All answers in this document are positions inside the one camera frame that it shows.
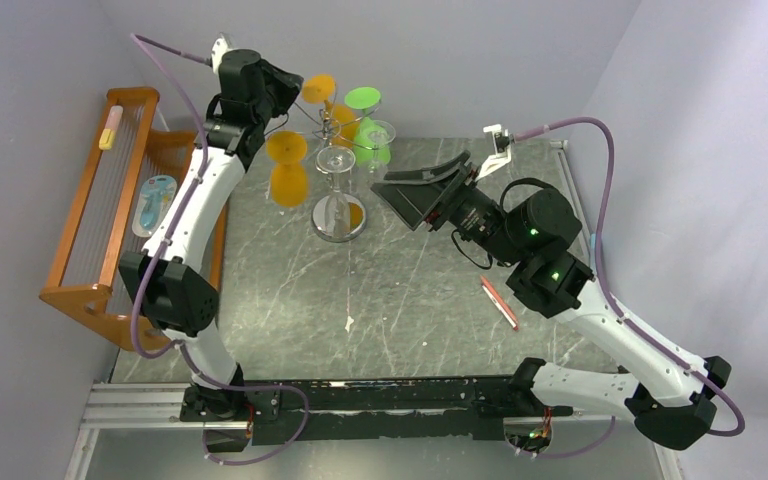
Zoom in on clear wine glass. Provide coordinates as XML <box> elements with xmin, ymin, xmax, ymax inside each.
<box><xmin>357</xmin><ymin>120</ymin><xmax>396</xmax><ymax>173</ymax></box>

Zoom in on pink yellow marker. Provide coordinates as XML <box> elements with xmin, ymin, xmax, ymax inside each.
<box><xmin>98</xmin><ymin>105</ymin><xmax>124</xmax><ymax>151</ymax></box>

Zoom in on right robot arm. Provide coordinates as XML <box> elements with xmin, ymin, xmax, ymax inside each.
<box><xmin>371</xmin><ymin>154</ymin><xmax>731</xmax><ymax>451</ymax></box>

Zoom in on red pen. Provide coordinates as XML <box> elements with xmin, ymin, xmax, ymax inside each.
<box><xmin>480</xmin><ymin>275</ymin><xmax>519</xmax><ymax>331</ymax></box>

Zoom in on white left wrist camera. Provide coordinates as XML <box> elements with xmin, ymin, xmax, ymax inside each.
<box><xmin>210</xmin><ymin>32</ymin><xmax>235</xmax><ymax>72</ymax></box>

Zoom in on orange wooden dish rack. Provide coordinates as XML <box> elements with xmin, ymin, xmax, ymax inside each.
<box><xmin>39</xmin><ymin>87</ymin><xmax>195</xmax><ymax>351</ymax></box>

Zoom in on orange goblet front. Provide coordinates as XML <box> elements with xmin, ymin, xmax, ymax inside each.
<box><xmin>301</xmin><ymin>74</ymin><xmax>360</xmax><ymax>149</ymax></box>

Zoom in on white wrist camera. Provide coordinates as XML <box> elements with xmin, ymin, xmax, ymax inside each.
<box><xmin>210</xmin><ymin>32</ymin><xmax>235</xmax><ymax>72</ymax></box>
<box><xmin>476</xmin><ymin>124</ymin><xmax>514</xmax><ymax>181</ymax></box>

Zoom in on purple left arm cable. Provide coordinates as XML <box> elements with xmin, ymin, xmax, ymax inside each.
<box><xmin>129</xmin><ymin>33</ymin><xmax>240</xmax><ymax>389</ymax></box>

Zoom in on green wine glass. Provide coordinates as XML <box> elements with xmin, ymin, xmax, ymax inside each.
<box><xmin>344</xmin><ymin>86</ymin><xmax>396</xmax><ymax>169</ymax></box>

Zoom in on clear champagne flute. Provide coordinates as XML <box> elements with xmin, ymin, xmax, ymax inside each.
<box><xmin>316</xmin><ymin>145</ymin><xmax>355</xmax><ymax>240</ymax></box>

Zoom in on chrome wine glass rack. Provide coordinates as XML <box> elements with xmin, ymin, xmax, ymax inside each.
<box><xmin>302</xmin><ymin>86</ymin><xmax>395</xmax><ymax>243</ymax></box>

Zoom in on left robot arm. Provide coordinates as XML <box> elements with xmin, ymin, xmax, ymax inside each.
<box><xmin>118</xmin><ymin>45</ymin><xmax>303</xmax><ymax>420</ymax></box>

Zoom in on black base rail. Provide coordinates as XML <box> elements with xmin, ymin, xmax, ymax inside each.
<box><xmin>179</xmin><ymin>375</ymin><xmax>573</xmax><ymax>445</ymax></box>

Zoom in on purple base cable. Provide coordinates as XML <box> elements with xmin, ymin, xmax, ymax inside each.
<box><xmin>201</xmin><ymin>382</ymin><xmax>310</xmax><ymax>468</ymax></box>

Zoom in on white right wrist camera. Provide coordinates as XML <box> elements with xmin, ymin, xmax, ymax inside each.
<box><xmin>476</xmin><ymin>124</ymin><xmax>514</xmax><ymax>181</ymax></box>

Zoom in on blue packaged tool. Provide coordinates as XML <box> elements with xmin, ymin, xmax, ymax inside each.
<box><xmin>131</xmin><ymin>175</ymin><xmax>177</xmax><ymax>238</ymax></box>

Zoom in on orange goblet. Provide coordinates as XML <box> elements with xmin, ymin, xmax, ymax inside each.
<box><xmin>301</xmin><ymin>74</ymin><xmax>360</xmax><ymax>149</ymax></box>
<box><xmin>266</xmin><ymin>131</ymin><xmax>308</xmax><ymax>208</ymax></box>

